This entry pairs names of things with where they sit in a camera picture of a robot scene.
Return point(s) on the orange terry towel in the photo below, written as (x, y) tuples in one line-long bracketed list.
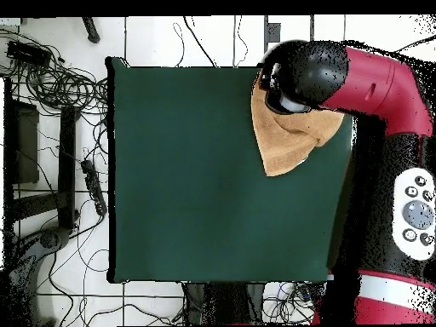
[(286, 143)]

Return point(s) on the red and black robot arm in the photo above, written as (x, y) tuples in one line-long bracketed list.
[(374, 88)]

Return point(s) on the dark green table cloth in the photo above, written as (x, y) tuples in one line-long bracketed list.
[(187, 204)]

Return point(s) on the long black power strip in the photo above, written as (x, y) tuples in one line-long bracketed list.
[(93, 187)]

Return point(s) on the black angled leg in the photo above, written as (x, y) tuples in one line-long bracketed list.
[(91, 30)]

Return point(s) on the black power supply box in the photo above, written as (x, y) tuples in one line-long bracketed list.
[(29, 53)]

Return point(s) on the black robot pedestal stand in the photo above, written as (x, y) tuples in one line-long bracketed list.
[(224, 303)]

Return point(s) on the black frame stand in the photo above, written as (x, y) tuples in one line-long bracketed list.
[(66, 163)]

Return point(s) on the grey pedestal leg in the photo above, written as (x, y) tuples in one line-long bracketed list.
[(51, 238)]

